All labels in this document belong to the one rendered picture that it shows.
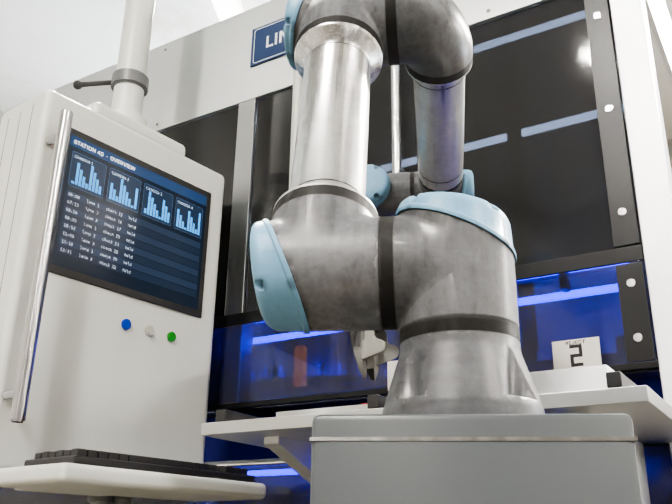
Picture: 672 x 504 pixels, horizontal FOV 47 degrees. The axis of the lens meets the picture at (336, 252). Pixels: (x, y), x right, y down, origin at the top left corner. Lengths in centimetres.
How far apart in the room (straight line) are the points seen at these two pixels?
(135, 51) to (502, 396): 146
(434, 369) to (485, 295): 9
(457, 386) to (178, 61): 183
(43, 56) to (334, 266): 414
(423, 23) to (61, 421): 96
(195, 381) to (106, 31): 300
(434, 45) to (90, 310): 88
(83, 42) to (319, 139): 379
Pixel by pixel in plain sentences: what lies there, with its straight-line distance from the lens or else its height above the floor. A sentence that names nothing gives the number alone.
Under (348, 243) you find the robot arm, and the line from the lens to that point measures 75.
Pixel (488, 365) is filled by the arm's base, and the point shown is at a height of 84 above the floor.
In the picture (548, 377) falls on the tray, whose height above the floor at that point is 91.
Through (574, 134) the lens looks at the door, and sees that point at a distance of 163.
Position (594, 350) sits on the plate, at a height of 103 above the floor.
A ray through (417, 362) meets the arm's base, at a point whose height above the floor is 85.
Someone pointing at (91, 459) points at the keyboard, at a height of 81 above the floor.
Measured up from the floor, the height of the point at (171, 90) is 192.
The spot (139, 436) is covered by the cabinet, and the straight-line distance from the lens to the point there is 164.
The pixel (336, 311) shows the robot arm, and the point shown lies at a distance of 75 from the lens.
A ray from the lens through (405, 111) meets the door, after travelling 182.
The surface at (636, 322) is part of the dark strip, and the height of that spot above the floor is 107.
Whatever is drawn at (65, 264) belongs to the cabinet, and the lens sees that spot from 158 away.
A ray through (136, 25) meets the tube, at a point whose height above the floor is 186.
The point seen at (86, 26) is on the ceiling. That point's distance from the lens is 449.
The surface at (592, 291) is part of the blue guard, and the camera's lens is 149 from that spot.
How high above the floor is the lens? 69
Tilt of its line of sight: 21 degrees up
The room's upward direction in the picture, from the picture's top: 1 degrees clockwise
